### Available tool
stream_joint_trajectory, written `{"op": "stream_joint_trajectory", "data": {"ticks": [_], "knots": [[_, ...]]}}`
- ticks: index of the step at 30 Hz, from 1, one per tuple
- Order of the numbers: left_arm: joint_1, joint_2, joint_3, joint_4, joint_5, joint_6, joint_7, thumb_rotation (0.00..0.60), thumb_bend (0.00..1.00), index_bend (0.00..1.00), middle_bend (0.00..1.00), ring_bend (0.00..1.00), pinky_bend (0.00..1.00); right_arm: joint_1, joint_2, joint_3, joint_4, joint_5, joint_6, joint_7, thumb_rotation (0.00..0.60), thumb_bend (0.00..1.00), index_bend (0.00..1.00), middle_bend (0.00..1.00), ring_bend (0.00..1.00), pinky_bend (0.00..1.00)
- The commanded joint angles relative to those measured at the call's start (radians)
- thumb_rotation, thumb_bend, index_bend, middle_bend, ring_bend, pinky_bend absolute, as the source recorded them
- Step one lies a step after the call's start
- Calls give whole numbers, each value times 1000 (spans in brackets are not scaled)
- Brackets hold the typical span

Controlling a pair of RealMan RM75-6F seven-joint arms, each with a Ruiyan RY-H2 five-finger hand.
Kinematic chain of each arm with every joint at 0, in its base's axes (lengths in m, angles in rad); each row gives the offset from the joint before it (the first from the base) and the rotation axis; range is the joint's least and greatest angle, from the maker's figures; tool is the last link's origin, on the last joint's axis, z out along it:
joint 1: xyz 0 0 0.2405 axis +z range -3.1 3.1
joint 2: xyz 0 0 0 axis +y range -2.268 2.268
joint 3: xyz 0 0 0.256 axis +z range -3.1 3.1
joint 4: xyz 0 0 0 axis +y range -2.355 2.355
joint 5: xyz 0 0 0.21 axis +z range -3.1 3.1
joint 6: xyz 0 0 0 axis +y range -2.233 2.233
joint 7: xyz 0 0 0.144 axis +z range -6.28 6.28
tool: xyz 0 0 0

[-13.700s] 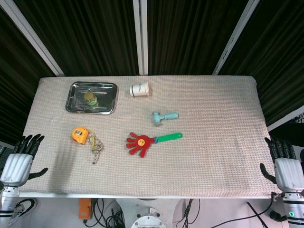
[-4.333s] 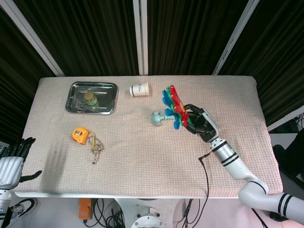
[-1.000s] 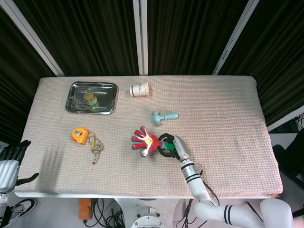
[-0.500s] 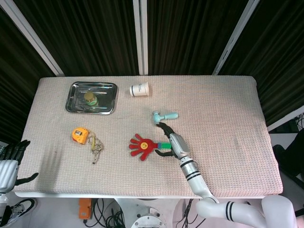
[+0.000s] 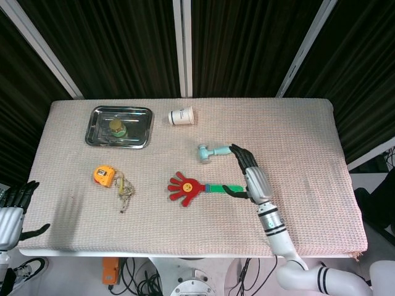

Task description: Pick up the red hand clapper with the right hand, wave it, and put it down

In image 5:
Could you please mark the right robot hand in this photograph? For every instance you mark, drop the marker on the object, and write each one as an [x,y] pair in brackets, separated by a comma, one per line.
[257,183]

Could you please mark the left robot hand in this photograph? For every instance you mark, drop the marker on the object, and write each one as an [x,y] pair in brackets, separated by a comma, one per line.
[10,222]

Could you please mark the red hand clapper toy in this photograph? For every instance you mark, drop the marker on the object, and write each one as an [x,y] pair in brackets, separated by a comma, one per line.
[185,188]

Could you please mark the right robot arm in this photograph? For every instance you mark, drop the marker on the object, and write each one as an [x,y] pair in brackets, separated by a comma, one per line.
[277,234]

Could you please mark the black and white shoe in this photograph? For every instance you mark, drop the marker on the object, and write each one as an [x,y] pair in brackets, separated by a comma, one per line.
[29,271]

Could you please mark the light blue toy hammer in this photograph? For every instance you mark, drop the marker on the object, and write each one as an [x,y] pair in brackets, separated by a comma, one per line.
[203,153]

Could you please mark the beige waffle weave tablecloth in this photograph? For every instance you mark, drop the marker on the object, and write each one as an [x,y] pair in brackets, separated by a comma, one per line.
[197,228]

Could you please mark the white paper cup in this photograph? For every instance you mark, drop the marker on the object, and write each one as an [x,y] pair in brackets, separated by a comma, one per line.
[182,116]

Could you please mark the yellow tape measure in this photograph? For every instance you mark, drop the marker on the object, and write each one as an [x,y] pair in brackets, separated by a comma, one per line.
[103,176]

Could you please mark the orange control box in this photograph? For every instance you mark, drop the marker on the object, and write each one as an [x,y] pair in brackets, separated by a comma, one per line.
[111,271]

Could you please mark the white robot torso base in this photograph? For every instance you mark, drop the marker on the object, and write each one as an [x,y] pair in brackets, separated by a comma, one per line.
[192,280]

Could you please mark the metal tray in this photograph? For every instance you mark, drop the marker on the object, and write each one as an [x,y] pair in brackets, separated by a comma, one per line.
[139,129]

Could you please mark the green and gold jar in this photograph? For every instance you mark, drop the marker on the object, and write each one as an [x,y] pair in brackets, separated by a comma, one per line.
[118,129]

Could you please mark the dark pleated curtain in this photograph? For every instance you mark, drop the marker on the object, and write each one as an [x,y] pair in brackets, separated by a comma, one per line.
[123,46]

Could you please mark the white frame post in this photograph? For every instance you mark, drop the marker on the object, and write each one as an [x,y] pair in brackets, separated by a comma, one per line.
[46,52]
[183,46]
[305,49]

